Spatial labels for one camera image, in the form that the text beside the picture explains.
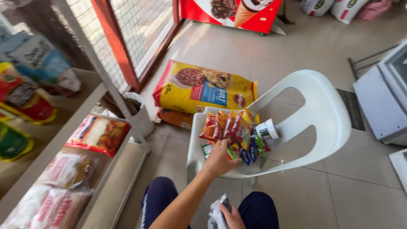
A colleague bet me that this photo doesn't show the person's right hand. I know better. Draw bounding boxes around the person's right hand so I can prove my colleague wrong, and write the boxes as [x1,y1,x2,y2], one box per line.
[218,202,247,229]

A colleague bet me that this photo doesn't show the person's left hand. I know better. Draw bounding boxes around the person's left hand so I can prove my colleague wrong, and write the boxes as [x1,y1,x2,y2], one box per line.
[203,138,242,179]

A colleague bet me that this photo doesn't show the grey white plastic bag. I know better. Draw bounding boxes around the grey white plastic bag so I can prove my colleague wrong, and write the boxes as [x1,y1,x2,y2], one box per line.
[208,193,233,229]

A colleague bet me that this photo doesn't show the person's dark blue shorts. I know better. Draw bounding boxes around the person's dark blue shorts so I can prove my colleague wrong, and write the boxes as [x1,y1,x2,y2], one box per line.
[140,176,280,229]

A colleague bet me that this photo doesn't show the pile of colourful snack packets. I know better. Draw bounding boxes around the pile of colourful snack packets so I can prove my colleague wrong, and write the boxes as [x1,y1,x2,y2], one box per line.
[199,108,271,166]

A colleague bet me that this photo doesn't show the orange pet food sack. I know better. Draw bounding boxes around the orange pet food sack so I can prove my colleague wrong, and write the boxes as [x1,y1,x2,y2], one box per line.
[157,108,194,130]

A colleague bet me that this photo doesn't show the yellow dog food sack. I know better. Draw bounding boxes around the yellow dog food sack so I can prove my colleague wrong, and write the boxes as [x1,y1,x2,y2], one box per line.
[152,59,259,115]

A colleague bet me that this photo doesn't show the white plastic chair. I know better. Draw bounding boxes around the white plastic chair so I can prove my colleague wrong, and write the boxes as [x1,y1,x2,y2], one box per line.
[186,69,352,186]

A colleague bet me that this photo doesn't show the dark floor mat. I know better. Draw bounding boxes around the dark floor mat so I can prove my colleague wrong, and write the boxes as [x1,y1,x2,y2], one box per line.
[336,88,366,131]

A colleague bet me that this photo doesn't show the red ice cream freezer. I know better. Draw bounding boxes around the red ice cream freezer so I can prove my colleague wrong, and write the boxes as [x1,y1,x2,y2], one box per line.
[180,0,287,36]

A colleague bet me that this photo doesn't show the white flat panel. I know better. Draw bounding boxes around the white flat panel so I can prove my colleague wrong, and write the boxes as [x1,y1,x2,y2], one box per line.
[389,148,407,194]

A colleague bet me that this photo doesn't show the grey shelf rack with goods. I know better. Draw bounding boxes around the grey shelf rack with goods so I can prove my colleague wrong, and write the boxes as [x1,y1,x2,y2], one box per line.
[0,0,151,229]

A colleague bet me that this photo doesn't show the white chest freezer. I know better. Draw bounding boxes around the white chest freezer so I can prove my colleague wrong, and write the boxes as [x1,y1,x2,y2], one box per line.
[353,40,407,147]

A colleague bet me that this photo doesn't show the grey metal stand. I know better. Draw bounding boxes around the grey metal stand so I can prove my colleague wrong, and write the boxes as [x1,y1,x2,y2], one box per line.
[347,45,399,81]

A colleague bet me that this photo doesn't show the white printed sack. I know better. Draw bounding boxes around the white printed sack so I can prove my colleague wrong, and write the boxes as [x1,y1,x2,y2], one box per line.
[330,0,371,25]
[299,0,335,17]

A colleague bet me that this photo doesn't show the pink bag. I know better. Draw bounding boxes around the pink bag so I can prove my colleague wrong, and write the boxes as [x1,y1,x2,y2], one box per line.
[356,0,393,21]

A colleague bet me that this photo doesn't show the red framed wire mesh partition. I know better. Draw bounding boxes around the red framed wire mesh partition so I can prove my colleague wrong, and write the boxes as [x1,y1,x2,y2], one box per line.
[65,0,185,93]

